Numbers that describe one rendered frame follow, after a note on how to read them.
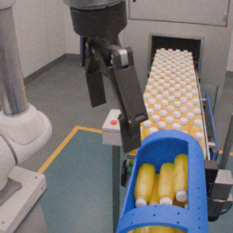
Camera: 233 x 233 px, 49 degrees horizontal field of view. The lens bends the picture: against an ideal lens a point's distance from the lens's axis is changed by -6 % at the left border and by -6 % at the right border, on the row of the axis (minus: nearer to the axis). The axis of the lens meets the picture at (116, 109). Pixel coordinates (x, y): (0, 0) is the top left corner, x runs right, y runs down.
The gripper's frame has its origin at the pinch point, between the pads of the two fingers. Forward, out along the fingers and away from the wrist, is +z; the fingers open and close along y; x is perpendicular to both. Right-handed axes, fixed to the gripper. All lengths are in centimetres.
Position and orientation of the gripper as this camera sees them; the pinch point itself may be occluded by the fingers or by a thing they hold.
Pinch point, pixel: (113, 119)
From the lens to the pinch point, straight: 46.2
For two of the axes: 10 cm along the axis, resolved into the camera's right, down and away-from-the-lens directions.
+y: -4.3, -5.2, 7.4
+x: -9.0, 3.3, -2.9
